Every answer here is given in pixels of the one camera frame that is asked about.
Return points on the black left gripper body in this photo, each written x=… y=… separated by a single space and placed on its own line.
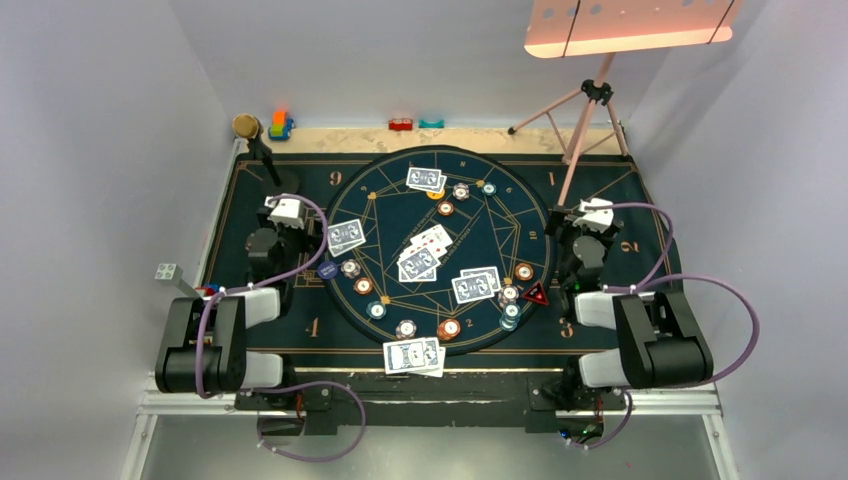
x=291 y=240

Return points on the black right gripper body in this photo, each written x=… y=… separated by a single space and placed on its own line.
x=569 y=233

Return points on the blue small blind button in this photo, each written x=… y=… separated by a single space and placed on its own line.
x=327 y=270

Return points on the blue card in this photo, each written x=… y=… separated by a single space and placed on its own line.
x=423 y=179
x=472 y=288
x=345 y=235

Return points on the white purple poker chip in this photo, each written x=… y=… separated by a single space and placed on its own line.
x=350 y=268

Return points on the red triangular dealer button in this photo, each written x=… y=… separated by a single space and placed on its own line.
x=537 y=294

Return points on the orange poker chip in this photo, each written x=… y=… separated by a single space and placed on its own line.
x=363 y=286

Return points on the nine of diamonds card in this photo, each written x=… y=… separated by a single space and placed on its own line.
x=437 y=251

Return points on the ace of spades card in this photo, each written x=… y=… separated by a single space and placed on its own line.
x=436 y=235

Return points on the face down card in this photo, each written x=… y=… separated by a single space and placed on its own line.
x=419 y=266

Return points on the blue playing card deck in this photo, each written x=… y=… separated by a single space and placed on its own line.
x=410 y=355

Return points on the four of clubs card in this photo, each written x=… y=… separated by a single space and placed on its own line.
x=438 y=370

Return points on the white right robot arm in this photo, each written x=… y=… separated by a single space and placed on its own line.
x=659 y=342

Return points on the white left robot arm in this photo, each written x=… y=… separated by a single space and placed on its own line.
x=204 y=347

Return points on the dark green rectangular poker mat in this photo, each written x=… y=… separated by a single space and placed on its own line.
x=314 y=334

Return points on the colourful lego toy car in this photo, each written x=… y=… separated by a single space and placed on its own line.
x=206 y=291

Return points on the pink tripod stand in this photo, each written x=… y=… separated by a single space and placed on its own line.
x=598 y=93

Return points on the round blue poker mat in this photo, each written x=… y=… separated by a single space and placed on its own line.
x=502 y=230

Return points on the orange blue toy block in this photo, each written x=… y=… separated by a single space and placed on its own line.
x=281 y=126

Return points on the grey lego brick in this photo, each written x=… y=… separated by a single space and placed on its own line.
x=171 y=274

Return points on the gold round microphone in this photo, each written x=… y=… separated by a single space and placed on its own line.
x=246 y=126

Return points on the orange chip stack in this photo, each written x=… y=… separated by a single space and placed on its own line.
x=448 y=329

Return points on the red toy block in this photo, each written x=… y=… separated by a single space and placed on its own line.
x=401 y=124

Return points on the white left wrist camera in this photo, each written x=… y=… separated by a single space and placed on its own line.
x=288 y=213

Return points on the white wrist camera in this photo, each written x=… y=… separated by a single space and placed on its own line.
x=595 y=214
x=288 y=213

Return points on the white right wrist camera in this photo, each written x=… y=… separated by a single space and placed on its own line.
x=595 y=214

